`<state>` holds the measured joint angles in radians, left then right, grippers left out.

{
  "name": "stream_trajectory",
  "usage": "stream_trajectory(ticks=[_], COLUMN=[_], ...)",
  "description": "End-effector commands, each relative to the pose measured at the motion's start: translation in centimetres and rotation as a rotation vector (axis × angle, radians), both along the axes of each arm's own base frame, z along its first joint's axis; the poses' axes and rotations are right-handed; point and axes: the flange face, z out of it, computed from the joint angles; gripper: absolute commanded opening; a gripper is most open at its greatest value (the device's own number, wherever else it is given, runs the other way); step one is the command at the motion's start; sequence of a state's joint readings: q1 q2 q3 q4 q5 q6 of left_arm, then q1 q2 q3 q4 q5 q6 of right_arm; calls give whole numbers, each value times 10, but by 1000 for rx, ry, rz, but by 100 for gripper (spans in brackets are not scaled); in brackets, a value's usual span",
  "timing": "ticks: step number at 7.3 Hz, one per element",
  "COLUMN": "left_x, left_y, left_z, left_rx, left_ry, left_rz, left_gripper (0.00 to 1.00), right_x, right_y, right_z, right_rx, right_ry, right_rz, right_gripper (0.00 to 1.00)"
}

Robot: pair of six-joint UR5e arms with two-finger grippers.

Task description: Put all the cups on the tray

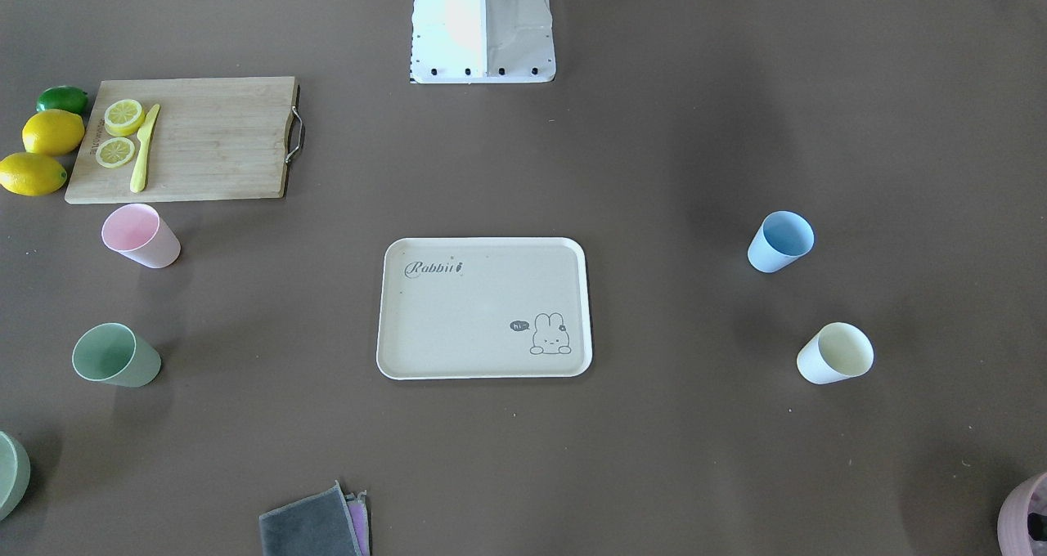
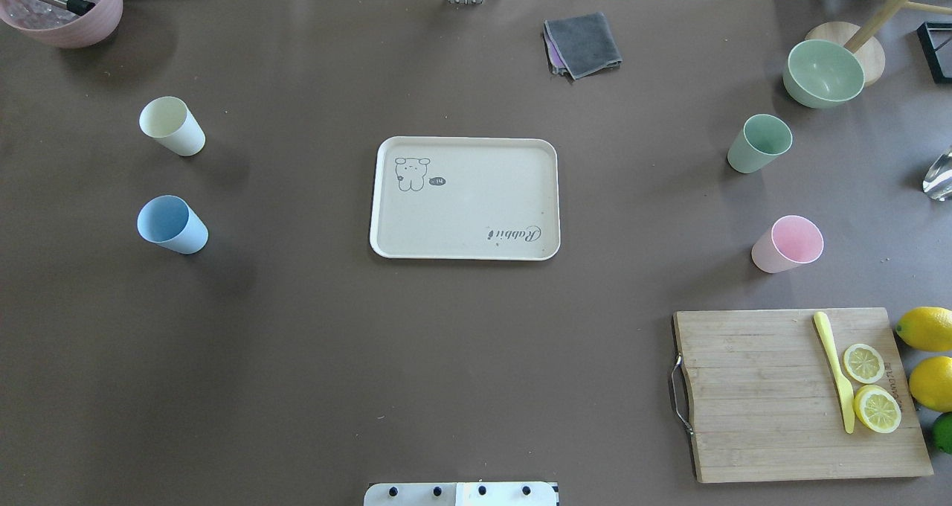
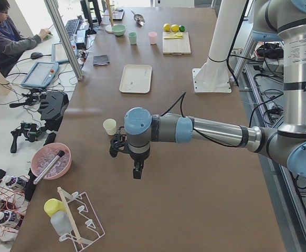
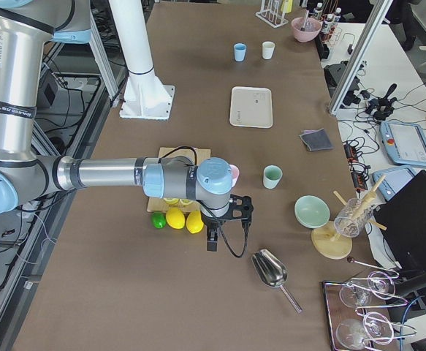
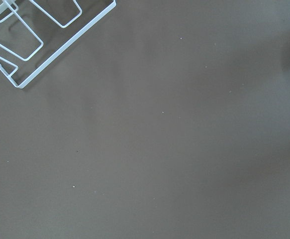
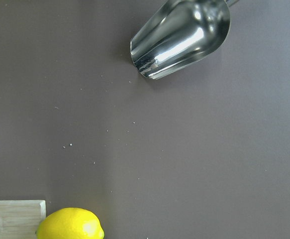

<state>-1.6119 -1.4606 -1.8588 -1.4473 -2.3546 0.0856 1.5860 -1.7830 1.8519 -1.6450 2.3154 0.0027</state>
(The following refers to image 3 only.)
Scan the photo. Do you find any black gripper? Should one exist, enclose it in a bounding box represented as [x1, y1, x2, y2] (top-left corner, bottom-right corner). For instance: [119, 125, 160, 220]
[109, 126, 144, 179]

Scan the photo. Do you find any cream yellow cup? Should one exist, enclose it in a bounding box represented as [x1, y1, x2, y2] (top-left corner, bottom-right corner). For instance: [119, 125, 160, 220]
[102, 118, 117, 135]

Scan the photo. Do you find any green cup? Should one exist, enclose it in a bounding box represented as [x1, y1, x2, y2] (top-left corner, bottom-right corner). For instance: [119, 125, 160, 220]
[128, 32, 137, 45]

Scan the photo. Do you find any pink cup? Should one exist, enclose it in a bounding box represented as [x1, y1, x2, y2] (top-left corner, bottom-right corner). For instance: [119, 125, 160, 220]
[148, 31, 157, 45]

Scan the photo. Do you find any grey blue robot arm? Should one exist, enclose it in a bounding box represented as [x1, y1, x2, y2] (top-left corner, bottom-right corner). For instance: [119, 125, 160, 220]
[110, 1, 306, 179]

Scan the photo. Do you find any cream rectangular tray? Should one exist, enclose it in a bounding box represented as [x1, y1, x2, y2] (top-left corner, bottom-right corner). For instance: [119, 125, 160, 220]
[119, 65, 152, 94]

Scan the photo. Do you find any metal tube scoop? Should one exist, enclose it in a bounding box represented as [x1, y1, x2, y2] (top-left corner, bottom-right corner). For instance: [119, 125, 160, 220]
[33, 150, 65, 185]

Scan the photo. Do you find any translucent grey cup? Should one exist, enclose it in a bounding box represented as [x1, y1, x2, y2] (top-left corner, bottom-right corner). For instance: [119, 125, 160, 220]
[50, 211, 73, 236]

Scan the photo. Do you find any yellow cup on rack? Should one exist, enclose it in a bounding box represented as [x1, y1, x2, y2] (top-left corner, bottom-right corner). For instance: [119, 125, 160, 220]
[44, 198, 65, 217]

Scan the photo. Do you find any pink bowl with ice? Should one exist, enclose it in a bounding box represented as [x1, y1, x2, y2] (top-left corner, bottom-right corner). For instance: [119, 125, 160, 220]
[30, 142, 72, 180]

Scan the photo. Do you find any grey folded cloth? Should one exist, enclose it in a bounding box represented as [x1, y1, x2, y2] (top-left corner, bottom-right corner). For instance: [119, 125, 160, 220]
[93, 55, 109, 66]

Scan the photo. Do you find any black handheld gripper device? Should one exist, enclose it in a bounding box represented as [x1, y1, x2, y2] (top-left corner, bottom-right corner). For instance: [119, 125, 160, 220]
[10, 122, 46, 153]

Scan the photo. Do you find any wooden cutting board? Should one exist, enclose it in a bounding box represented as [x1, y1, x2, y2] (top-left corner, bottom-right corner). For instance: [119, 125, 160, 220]
[163, 32, 191, 55]

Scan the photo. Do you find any blue teach pendant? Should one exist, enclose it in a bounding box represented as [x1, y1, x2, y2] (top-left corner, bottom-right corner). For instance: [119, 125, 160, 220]
[51, 43, 69, 64]
[21, 62, 59, 88]

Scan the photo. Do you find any yellow plastic knife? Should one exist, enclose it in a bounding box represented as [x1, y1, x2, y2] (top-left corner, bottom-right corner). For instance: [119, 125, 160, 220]
[163, 36, 183, 39]

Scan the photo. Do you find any green bowl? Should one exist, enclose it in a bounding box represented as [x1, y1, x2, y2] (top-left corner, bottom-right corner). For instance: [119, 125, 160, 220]
[112, 24, 126, 36]

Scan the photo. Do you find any wooden mug tree stand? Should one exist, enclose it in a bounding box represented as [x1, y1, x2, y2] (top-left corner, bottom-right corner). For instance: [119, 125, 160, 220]
[102, 0, 114, 34]

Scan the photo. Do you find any whole yellow lemon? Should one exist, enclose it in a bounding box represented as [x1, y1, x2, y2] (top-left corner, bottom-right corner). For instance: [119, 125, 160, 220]
[171, 24, 179, 32]
[163, 23, 171, 32]

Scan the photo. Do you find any green lime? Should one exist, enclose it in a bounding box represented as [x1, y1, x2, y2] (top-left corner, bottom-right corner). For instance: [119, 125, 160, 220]
[179, 25, 186, 32]

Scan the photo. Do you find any black computer mouse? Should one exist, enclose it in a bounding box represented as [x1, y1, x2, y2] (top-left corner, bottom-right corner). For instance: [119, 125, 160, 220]
[30, 52, 44, 60]

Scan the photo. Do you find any black keyboard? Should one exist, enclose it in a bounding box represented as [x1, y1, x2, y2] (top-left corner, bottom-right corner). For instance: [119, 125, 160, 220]
[65, 19, 80, 37]

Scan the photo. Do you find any seated person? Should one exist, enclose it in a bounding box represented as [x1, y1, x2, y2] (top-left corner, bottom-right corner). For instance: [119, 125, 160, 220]
[0, 1, 51, 77]

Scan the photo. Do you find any white wire cup rack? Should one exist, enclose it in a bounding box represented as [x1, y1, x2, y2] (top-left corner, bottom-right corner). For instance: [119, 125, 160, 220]
[57, 187, 105, 251]

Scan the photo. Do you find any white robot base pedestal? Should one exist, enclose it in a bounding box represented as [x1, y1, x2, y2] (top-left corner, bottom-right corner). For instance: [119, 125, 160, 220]
[193, 0, 248, 93]

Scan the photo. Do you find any aluminium frame post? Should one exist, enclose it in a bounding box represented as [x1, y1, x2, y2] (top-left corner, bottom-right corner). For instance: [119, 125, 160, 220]
[44, 0, 83, 81]

